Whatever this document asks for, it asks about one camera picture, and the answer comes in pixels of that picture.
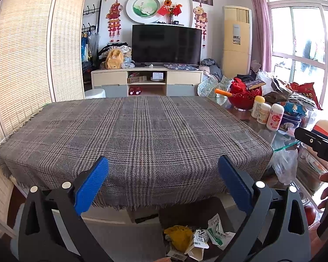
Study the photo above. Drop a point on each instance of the red snack bag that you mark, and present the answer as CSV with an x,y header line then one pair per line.
x,y
306,90

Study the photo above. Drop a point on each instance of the grey plaid fringed table cloth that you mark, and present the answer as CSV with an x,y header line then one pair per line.
x,y
139,136

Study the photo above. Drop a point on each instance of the small cardboard box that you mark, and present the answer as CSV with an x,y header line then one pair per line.
x,y
135,79

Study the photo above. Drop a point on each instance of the white barcode packet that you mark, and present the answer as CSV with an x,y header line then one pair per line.
x,y
201,240

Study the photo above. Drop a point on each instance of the red plastic basket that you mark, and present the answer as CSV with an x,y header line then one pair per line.
x,y
240,99

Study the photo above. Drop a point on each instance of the white green printed packet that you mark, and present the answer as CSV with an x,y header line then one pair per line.
x,y
216,232

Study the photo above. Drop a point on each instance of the white bottle orange label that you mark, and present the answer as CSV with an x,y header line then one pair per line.
x,y
263,114

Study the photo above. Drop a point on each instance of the bamboo folding screen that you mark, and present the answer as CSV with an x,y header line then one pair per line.
x,y
24,46

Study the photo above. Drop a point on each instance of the clear umbrella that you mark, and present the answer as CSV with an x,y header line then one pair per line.
x,y
94,46

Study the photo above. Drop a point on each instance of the blue round tin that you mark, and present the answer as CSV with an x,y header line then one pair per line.
x,y
289,122

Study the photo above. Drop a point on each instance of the dark book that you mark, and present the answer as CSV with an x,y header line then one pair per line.
x,y
255,83

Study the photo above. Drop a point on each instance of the yellow wrapper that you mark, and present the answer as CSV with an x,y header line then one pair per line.
x,y
180,236

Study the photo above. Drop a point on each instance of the cream grey television cabinet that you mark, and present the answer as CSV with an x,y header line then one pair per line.
x,y
109,77

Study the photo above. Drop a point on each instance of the green floral bag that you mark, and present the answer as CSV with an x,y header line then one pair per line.
x,y
210,87

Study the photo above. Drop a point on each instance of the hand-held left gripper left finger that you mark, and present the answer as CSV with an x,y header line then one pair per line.
x,y
91,185

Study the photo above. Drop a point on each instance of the small white box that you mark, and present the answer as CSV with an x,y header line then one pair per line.
x,y
157,76

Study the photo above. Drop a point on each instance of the orange basketball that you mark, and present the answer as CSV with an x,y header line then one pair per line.
x,y
310,214

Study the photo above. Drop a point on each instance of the cream standing air conditioner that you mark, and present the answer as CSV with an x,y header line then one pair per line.
x,y
236,60

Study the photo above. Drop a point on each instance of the red fish wall ornament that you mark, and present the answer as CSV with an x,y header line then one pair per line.
x,y
114,12

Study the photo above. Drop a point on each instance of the black flat television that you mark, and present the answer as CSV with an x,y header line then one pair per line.
x,y
166,43

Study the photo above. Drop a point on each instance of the dark clothes pile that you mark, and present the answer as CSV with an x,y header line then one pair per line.
x,y
120,46

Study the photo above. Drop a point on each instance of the white bottle pink label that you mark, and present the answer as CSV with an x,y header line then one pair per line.
x,y
274,118

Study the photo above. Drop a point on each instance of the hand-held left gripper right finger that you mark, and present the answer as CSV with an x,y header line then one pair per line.
x,y
235,188

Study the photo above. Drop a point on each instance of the blue snack bag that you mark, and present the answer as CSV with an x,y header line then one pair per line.
x,y
293,108

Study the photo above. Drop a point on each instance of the red dog wall ornament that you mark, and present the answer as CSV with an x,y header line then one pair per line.
x,y
200,16

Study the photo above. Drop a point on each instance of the yellow plush toy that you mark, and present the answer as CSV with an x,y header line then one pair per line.
x,y
114,60

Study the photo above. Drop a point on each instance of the person's right hand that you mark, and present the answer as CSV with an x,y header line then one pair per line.
x,y
325,196

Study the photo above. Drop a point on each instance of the round white wall plate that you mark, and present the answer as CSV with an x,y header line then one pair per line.
x,y
144,6

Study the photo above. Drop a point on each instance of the white plastic bag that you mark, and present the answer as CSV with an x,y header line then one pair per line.
x,y
263,77

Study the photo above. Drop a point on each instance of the dark brown bag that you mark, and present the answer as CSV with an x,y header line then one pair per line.
x,y
277,97

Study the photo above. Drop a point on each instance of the cream packet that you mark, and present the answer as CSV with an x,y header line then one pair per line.
x,y
195,252

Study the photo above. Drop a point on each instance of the grey clothes pile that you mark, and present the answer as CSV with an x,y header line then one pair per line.
x,y
211,69

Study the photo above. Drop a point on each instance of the dark brown square bin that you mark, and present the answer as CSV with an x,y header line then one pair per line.
x,y
180,213

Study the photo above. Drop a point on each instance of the blue yellow hanging bag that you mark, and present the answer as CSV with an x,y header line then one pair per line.
x,y
84,49

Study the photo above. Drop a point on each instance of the dark patterned cloth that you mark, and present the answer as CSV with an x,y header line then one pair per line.
x,y
180,67

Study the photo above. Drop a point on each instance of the large white framed window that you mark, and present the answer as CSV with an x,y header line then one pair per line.
x,y
303,32

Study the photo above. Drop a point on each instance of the beige red container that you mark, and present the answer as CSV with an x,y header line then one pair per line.
x,y
326,125

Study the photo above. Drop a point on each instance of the clear plastic bag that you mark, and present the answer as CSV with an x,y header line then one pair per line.
x,y
285,166

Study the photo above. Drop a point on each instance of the white round stool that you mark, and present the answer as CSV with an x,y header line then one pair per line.
x,y
95,93

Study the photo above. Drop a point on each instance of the pink curtain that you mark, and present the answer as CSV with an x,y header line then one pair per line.
x,y
259,19

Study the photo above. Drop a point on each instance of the vase with sunflower bouquet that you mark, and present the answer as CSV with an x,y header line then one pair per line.
x,y
169,8

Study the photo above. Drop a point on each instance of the black coat rack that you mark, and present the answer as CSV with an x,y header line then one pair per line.
x,y
99,16

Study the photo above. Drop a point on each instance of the white bottle yellow cap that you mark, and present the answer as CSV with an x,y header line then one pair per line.
x,y
258,107

